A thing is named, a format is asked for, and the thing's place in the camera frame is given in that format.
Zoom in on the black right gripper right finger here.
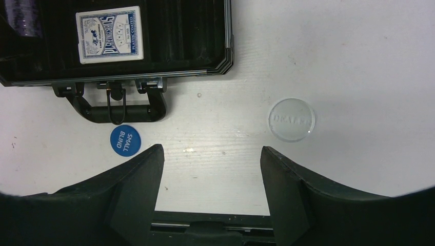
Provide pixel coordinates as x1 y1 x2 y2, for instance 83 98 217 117
260 147 434 245

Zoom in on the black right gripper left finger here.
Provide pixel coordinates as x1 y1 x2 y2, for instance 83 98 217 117
1 144 165 245

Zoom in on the blue round dealer button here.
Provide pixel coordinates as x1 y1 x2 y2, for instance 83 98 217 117
110 125 141 157

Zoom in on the clear round plastic disc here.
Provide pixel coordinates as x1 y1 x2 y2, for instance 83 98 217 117
268 98 315 142

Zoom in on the blue playing card deck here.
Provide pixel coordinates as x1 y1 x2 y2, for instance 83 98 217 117
75 6 144 65

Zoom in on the black foam-lined carry case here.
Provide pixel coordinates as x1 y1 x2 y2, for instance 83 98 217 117
1 1 234 125

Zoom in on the black robot base mount plate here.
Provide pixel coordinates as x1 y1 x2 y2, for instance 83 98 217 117
147 211 276 245

